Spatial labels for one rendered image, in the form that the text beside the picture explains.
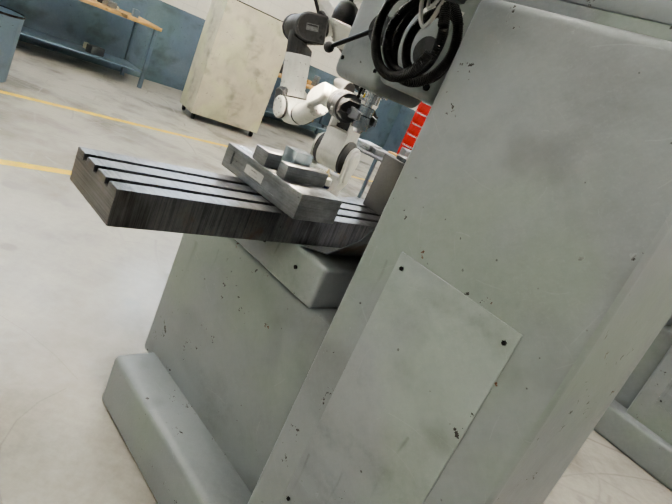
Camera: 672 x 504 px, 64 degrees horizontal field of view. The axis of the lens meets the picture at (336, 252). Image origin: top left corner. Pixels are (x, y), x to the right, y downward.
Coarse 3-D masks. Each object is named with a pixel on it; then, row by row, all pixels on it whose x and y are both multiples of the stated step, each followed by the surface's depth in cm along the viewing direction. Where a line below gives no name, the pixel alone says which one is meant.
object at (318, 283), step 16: (240, 240) 160; (256, 240) 155; (256, 256) 154; (272, 256) 150; (288, 256) 145; (304, 256) 141; (320, 256) 143; (336, 256) 148; (272, 272) 149; (288, 272) 145; (304, 272) 140; (320, 272) 136; (336, 272) 138; (352, 272) 143; (288, 288) 145; (304, 288) 140; (320, 288) 137; (336, 288) 142; (320, 304) 141; (336, 304) 145
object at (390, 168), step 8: (384, 160) 179; (392, 160) 176; (400, 160) 176; (384, 168) 179; (392, 168) 176; (400, 168) 173; (376, 176) 181; (384, 176) 178; (392, 176) 176; (376, 184) 181; (384, 184) 178; (392, 184) 175; (368, 192) 183; (376, 192) 180; (384, 192) 178; (368, 200) 183; (376, 200) 180; (384, 200) 177; (376, 208) 179
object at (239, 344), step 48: (192, 240) 179; (192, 288) 178; (240, 288) 160; (192, 336) 176; (240, 336) 159; (288, 336) 145; (192, 384) 174; (240, 384) 157; (288, 384) 144; (240, 432) 156
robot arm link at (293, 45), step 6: (288, 18) 190; (294, 18) 184; (288, 24) 188; (294, 24) 183; (288, 30) 189; (294, 30) 184; (288, 36) 188; (294, 36) 185; (288, 42) 187; (294, 42) 185; (300, 42) 185; (306, 42) 187; (288, 48) 187; (294, 48) 186; (300, 48) 185; (306, 48) 186; (306, 54) 187
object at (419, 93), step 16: (480, 0) 117; (416, 16) 127; (464, 16) 118; (432, 32) 124; (464, 32) 119; (400, 48) 130; (416, 48) 126; (400, 64) 129; (384, 80) 133; (416, 96) 127; (432, 96) 123
